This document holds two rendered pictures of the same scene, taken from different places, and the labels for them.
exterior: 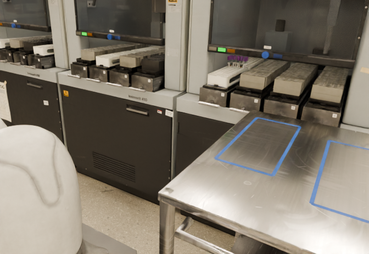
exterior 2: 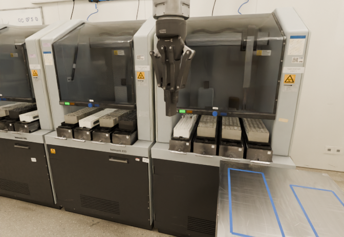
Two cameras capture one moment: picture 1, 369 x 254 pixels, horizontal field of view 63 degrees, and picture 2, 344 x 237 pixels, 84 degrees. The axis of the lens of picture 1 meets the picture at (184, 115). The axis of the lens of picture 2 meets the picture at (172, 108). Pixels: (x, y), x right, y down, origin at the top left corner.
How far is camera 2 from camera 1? 0.35 m
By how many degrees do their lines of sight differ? 15
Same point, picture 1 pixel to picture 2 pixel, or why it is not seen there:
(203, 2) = not seen: hidden behind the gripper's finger
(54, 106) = (41, 162)
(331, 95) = (262, 137)
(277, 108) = (229, 151)
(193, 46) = (159, 109)
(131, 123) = (113, 170)
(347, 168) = (325, 217)
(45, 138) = not seen: outside the picture
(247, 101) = (207, 147)
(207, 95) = (175, 145)
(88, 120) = (74, 171)
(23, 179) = not seen: outside the picture
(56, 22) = (40, 94)
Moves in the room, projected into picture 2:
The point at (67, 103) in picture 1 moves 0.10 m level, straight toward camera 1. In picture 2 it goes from (54, 159) to (56, 164)
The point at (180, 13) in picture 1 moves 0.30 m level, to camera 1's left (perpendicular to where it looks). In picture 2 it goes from (147, 86) to (98, 88)
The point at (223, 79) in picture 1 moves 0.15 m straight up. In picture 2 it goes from (186, 132) to (186, 109)
